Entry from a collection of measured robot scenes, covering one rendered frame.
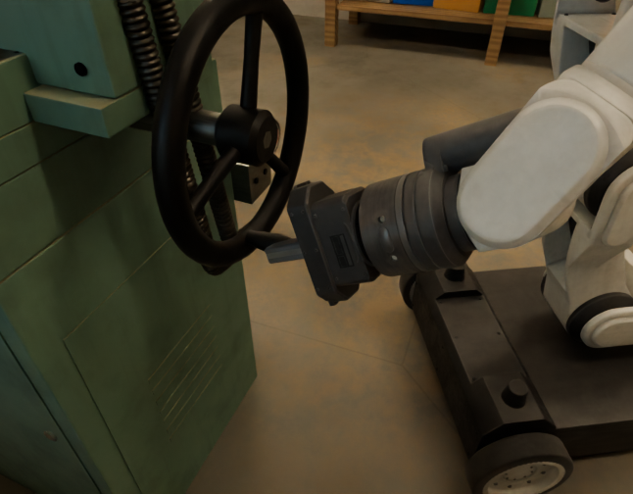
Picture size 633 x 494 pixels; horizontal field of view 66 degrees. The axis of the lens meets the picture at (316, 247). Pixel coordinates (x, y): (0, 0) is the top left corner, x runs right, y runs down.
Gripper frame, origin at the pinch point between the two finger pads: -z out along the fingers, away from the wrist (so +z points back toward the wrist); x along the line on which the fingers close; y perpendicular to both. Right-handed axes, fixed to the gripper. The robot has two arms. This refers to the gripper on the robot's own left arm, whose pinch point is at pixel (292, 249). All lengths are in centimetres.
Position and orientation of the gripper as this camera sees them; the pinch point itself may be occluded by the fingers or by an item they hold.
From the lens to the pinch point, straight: 51.8
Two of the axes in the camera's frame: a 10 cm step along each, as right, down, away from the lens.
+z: 8.0, -1.7, -5.8
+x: -3.2, -9.3, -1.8
